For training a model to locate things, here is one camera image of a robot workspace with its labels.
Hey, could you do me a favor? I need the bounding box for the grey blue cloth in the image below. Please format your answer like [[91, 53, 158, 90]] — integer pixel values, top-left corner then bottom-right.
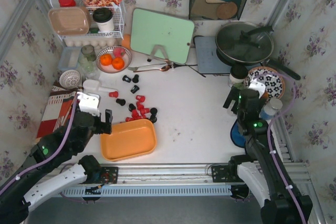
[[230, 121, 246, 148]]

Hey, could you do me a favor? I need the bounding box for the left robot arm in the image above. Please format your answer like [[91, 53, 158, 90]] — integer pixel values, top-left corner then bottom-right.
[[1, 109, 112, 223]]

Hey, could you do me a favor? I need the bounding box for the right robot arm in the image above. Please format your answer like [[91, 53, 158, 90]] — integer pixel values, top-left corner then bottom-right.
[[210, 88, 313, 223]]

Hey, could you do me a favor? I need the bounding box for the orange storage basket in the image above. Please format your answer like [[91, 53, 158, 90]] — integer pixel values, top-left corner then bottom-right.
[[100, 119, 157, 162]]

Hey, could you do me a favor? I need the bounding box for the red capsule lower left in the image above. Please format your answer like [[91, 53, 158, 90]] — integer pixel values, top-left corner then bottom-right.
[[125, 117, 136, 122]]

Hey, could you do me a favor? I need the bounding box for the red capsule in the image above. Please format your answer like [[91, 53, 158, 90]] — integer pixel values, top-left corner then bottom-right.
[[109, 91, 119, 98], [135, 95, 146, 103], [125, 117, 136, 122]]

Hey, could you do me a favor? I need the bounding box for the black capsule left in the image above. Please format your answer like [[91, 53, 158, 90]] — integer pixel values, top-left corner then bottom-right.
[[116, 99, 126, 106]]

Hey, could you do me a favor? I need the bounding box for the black capsule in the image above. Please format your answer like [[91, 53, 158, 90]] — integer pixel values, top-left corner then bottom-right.
[[128, 103, 136, 112], [131, 85, 140, 94], [149, 115, 157, 123], [150, 108, 157, 116], [132, 74, 139, 83], [116, 99, 126, 106]]

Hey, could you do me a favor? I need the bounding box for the paper cup black lid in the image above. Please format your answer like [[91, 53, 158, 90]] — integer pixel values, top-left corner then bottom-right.
[[228, 64, 248, 87]]

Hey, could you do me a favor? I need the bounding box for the black capsule centre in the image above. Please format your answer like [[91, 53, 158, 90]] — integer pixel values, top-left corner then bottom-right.
[[128, 103, 136, 112]]

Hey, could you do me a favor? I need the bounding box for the white blue bottle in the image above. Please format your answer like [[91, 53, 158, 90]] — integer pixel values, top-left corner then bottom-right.
[[259, 98, 283, 120]]

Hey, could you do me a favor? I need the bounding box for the red capsule number two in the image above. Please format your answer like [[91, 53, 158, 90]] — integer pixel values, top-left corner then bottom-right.
[[136, 101, 144, 111]]

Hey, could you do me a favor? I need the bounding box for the striped orange cloth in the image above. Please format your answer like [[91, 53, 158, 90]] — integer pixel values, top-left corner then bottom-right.
[[35, 81, 82, 143]]

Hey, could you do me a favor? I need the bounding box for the floral patterned plate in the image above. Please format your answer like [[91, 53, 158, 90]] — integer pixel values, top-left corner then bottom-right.
[[244, 66, 285, 99]]

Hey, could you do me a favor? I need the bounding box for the red capsule upper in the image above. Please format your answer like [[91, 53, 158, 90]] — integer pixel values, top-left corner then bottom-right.
[[135, 95, 146, 103]]

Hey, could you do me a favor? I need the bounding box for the red capsule cluster piece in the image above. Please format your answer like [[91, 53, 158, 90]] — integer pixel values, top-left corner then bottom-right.
[[140, 108, 150, 115]]

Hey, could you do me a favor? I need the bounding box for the black capsule middle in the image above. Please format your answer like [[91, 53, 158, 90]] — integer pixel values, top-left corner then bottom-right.
[[131, 85, 140, 94]]

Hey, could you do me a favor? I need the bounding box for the grey induction cooker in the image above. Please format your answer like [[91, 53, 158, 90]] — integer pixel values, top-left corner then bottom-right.
[[193, 36, 231, 76]]

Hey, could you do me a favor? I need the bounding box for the black capsule number four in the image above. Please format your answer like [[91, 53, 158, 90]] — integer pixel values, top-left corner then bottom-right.
[[122, 75, 132, 83]]

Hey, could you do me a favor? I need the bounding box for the black capsule lower right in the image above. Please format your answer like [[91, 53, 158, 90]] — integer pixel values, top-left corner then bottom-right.
[[149, 115, 157, 123]]

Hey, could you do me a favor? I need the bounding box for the black capsule upper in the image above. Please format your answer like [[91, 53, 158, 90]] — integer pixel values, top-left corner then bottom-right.
[[132, 74, 139, 83]]

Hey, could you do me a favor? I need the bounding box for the white small strainer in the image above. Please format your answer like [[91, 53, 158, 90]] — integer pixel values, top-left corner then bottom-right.
[[59, 70, 81, 89]]

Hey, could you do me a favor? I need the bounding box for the black pan with lid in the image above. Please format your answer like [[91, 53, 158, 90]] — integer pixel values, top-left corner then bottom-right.
[[215, 22, 301, 80]]

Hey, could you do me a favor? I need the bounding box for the silver fork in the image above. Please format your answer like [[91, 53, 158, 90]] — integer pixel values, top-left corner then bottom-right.
[[127, 63, 165, 72]]

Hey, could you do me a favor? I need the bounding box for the fruit bowl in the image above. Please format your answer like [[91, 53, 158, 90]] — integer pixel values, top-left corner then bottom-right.
[[96, 46, 132, 73]]

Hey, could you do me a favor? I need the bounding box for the blue plastic container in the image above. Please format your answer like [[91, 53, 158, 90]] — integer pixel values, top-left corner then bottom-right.
[[58, 47, 81, 71]]

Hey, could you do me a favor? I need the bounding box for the dark glass cup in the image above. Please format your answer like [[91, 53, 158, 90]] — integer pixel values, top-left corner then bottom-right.
[[81, 45, 96, 61]]

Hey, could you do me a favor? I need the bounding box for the copper spoon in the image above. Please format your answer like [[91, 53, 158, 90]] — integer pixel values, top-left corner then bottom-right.
[[133, 65, 171, 73]]

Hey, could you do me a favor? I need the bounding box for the egg carton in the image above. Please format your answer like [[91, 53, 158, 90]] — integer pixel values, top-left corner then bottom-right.
[[64, 38, 119, 49]]

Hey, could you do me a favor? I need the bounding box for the green cutting board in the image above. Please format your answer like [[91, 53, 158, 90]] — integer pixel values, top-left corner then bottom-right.
[[130, 8, 195, 64]]

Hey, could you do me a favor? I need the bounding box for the round cork coaster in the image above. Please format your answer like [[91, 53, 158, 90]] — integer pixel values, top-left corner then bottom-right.
[[216, 2, 238, 19]]

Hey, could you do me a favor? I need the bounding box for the white black lid cup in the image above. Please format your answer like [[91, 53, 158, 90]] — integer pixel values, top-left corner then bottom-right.
[[92, 7, 114, 32]]

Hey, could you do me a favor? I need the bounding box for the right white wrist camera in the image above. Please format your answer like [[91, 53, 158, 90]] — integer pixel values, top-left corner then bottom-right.
[[248, 79, 266, 98]]

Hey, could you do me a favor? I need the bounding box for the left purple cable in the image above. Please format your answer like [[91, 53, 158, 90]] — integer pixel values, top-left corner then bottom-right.
[[0, 94, 79, 204]]

